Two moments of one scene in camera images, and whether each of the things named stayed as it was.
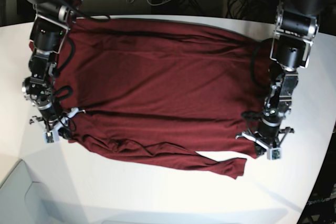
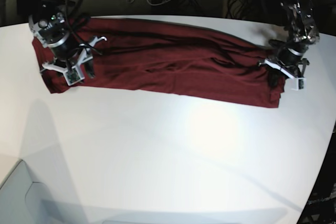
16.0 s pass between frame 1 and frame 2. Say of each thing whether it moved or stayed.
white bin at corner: stayed
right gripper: moved
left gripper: moved
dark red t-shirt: moved
